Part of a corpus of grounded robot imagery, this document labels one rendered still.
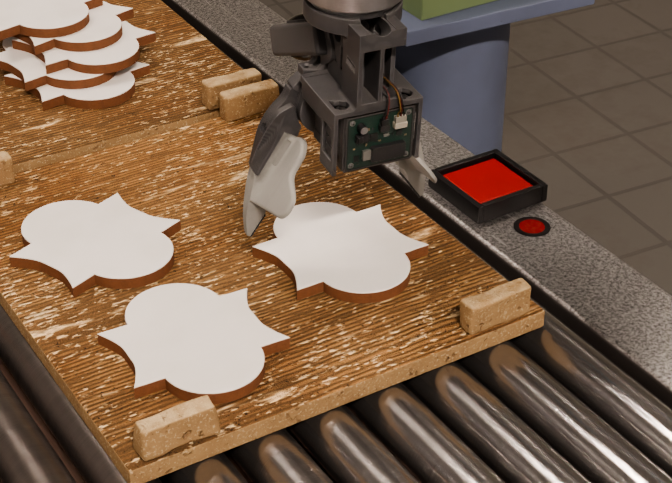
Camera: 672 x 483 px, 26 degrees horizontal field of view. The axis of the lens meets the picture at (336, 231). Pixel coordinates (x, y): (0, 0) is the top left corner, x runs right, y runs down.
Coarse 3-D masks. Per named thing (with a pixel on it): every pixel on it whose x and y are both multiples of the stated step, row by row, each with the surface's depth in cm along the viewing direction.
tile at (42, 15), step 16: (0, 0) 147; (16, 0) 147; (32, 0) 147; (48, 0) 147; (64, 0) 147; (80, 0) 147; (96, 0) 148; (0, 16) 144; (16, 16) 144; (32, 16) 144; (48, 16) 144; (64, 16) 144; (80, 16) 144; (0, 32) 142; (16, 32) 143; (32, 32) 142; (48, 32) 142; (64, 32) 143
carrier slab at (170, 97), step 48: (144, 0) 161; (0, 48) 150; (144, 48) 150; (192, 48) 150; (0, 96) 142; (144, 96) 142; (192, 96) 142; (0, 144) 134; (48, 144) 134; (96, 144) 134
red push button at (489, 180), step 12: (468, 168) 131; (480, 168) 131; (492, 168) 131; (504, 168) 131; (456, 180) 130; (468, 180) 130; (480, 180) 130; (492, 180) 130; (504, 180) 130; (516, 180) 130; (468, 192) 128; (480, 192) 128; (492, 192) 128; (504, 192) 128
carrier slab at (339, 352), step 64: (192, 128) 136; (256, 128) 136; (0, 192) 126; (64, 192) 126; (128, 192) 126; (192, 192) 126; (320, 192) 126; (384, 192) 126; (0, 256) 118; (192, 256) 118; (448, 256) 118; (64, 320) 111; (320, 320) 111; (384, 320) 111; (448, 320) 111; (512, 320) 111; (64, 384) 105; (128, 384) 104; (320, 384) 104; (384, 384) 106; (128, 448) 99; (192, 448) 99
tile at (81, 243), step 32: (32, 224) 120; (64, 224) 120; (96, 224) 120; (128, 224) 120; (160, 224) 120; (32, 256) 116; (64, 256) 116; (96, 256) 116; (128, 256) 116; (160, 256) 116; (128, 288) 114
